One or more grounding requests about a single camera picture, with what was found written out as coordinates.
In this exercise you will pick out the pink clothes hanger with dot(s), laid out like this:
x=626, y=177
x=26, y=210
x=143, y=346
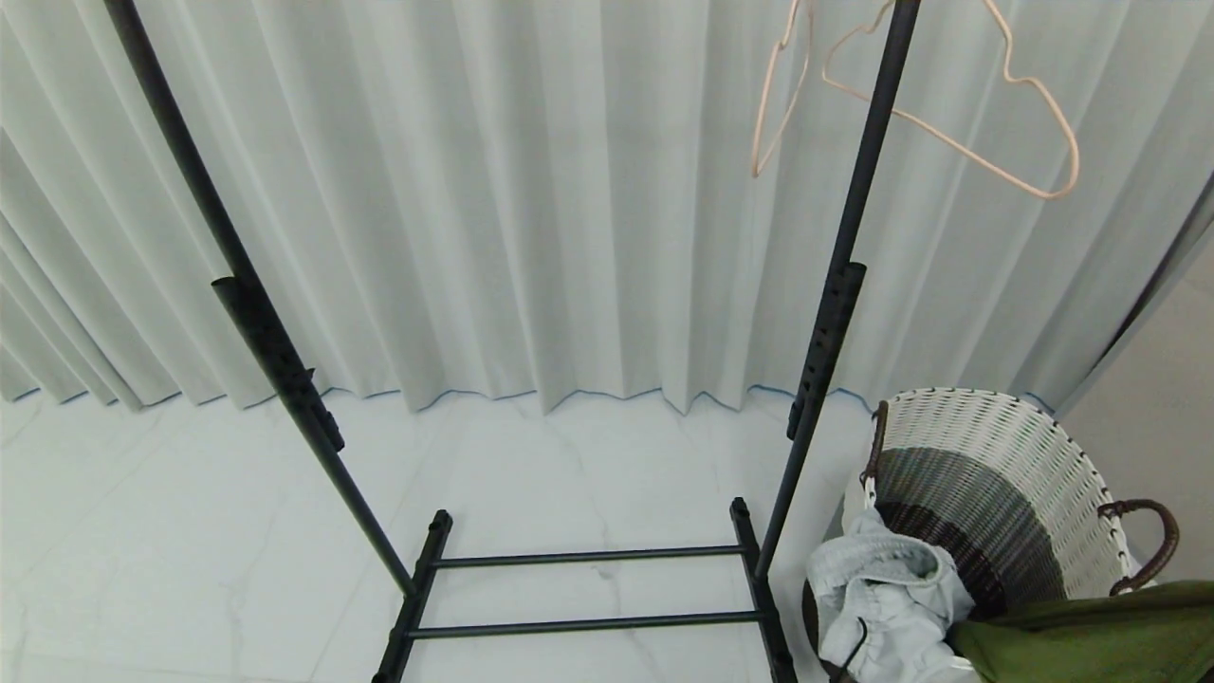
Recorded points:
x=763, y=104
x=948, y=142

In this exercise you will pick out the green long-sleeved shirt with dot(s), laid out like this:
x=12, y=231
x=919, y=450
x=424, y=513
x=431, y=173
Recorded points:
x=1091, y=636

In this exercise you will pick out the black clothes rack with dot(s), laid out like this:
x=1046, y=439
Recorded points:
x=256, y=313

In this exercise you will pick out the white laundry basket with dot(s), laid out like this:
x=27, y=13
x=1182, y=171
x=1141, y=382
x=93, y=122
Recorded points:
x=1024, y=446

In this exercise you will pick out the white curtain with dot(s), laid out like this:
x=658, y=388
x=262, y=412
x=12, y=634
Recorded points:
x=569, y=190

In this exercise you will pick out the pale grey shorts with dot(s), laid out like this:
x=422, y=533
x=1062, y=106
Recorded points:
x=892, y=607

